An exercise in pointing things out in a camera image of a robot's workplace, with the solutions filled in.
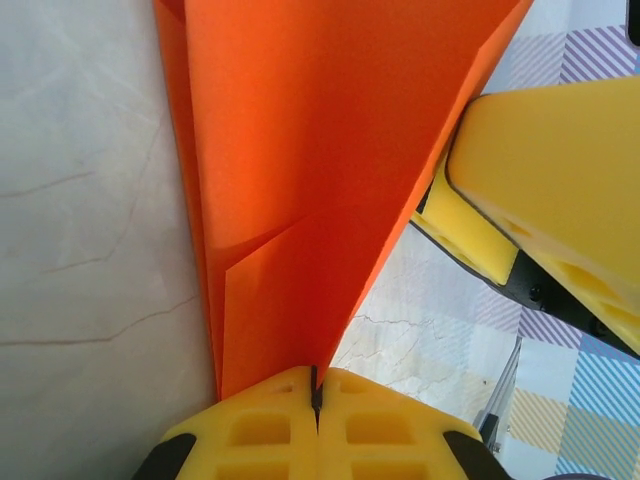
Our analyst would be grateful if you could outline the orange paper sheet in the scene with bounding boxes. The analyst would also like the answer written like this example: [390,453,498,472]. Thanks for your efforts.
[152,0,536,401]

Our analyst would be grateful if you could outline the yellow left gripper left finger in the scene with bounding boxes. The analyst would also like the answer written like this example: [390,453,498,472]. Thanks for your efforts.
[130,365,320,480]

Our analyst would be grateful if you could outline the aluminium corner post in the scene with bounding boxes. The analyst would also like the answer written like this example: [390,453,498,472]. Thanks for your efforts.
[474,337,525,456]

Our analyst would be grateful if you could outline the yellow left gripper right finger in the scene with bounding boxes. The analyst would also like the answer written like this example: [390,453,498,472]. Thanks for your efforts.
[317,367,511,480]

